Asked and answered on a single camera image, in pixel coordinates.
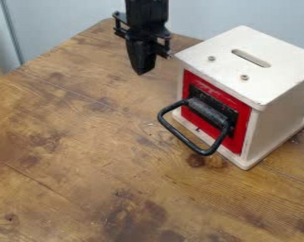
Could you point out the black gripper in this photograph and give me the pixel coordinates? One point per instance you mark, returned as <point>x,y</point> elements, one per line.
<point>141,26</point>

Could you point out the black metal drawer handle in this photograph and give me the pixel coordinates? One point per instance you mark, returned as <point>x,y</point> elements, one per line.
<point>206,109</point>

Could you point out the red wooden drawer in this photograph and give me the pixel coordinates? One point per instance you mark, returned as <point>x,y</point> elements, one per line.
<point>231,143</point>

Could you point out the white wooden box cabinet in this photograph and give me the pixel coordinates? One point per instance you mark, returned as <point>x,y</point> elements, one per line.
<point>253,73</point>

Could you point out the grey wall trim strip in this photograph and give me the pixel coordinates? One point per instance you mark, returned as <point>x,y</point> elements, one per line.
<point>11,31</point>

